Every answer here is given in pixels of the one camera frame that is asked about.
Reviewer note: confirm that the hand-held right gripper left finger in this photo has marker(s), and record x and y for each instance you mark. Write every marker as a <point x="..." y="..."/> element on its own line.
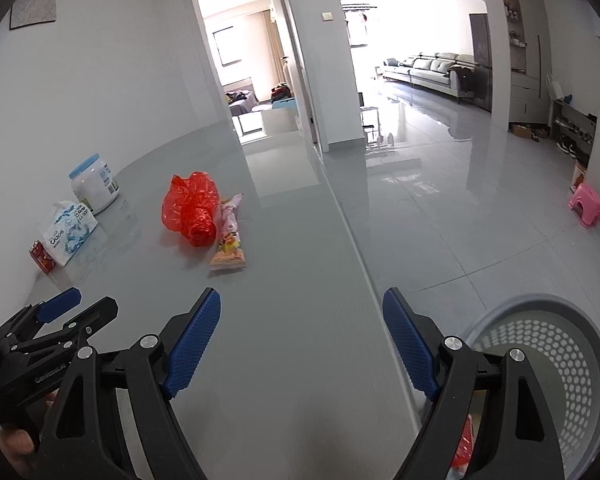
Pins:
<point x="195" y="345"/>

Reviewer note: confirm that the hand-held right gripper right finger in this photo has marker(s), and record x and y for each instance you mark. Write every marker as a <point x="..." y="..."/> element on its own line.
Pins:
<point x="410" y="345"/>

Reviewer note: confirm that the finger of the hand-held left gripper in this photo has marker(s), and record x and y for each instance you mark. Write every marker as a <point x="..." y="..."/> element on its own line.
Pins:
<point x="92" y="316"/>
<point x="57" y="305"/>

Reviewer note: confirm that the pink snack packet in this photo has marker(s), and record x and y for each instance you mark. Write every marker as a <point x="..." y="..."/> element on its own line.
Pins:
<point x="229" y="240"/>

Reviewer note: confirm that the red and white toothpaste box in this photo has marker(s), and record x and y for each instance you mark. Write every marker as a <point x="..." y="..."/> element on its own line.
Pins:
<point x="464" y="452"/>

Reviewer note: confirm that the red plastic bag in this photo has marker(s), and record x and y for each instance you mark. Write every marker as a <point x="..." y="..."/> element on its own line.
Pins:
<point x="192" y="210"/>

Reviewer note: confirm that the grey perforated laundry basket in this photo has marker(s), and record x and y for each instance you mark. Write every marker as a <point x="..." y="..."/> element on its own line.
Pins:
<point x="580" y="340"/>

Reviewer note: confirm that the person's left hand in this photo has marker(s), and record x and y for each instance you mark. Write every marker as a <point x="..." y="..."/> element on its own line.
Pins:
<point x="17" y="452"/>

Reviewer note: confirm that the small red box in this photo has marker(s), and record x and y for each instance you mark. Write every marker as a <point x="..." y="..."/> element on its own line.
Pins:
<point x="42" y="257"/>

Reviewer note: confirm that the white tissue pack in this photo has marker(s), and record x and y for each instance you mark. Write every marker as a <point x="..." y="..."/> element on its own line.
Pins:
<point x="70" y="235"/>

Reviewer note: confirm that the white jar with blue lid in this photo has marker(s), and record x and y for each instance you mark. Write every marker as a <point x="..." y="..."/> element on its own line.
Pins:
<point x="95" y="185"/>

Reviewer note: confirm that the pink plastic stool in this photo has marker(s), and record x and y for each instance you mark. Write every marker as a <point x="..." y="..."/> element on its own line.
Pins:
<point x="586" y="205"/>

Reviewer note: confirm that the small orange and white box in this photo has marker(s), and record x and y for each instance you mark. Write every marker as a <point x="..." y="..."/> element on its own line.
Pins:
<point x="579" y="175"/>

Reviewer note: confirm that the cardboard box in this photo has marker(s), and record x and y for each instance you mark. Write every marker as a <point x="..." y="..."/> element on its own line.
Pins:
<point x="522" y="131"/>

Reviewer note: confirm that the bed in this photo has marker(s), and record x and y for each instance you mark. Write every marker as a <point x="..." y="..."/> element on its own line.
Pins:
<point x="242" y="102"/>

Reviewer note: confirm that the shoe rack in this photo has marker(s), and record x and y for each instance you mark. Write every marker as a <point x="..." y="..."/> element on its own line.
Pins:
<point x="572" y="130"/>

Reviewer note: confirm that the white shelf cabinet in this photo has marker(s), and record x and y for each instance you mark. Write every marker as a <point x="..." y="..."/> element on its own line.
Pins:
<point x="525" y="95"/>

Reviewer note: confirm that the grey sofa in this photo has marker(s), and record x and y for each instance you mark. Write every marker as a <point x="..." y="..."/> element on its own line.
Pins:
<point x="430" y="70"/>

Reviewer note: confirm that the dark tall cabinet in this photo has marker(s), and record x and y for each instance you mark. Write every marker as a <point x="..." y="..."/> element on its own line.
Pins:
<point x="481" y="60"/>

